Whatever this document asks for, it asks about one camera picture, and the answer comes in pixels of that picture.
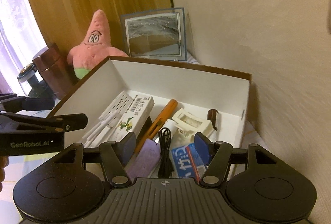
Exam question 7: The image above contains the white wifi repeater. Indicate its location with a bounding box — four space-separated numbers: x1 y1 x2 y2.
83 91 132 147

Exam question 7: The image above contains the blue white tablet pack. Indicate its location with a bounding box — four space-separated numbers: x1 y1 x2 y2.
170 143 206 181

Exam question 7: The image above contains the brown medicine bottle white cap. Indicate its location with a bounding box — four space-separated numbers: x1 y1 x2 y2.
207 109 221 131

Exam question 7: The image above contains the dark green glass humidifier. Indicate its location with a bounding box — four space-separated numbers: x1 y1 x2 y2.
17 63 54 99

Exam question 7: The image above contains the pink starfish plush toy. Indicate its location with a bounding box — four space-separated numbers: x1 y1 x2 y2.
67 10 127 80

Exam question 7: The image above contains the white medicine box green dragon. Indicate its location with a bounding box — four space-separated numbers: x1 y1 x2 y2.
108 94 154 142

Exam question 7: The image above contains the checked bed sheet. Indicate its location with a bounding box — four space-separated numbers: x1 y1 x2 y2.
186 51 200 64

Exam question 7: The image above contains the framed grey picture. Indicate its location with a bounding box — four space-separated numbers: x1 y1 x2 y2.
121 7 187 61

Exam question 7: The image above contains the purple cylindrical tube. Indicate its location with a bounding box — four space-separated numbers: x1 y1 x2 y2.
125 139 161 181

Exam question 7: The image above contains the black usb cable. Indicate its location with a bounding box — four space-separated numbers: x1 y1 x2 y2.
156 126 175 179

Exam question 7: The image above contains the brown cardboard storage box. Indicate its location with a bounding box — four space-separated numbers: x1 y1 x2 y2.
45 55 253 179

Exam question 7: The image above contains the white hair claw clip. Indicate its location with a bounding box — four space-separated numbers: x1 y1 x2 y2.
172 109 214 142

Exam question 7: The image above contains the dark brown thermos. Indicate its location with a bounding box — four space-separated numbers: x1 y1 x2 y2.
32 43 78 99

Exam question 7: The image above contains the orange utility knife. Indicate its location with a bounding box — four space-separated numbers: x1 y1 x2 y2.
134 99 178 154

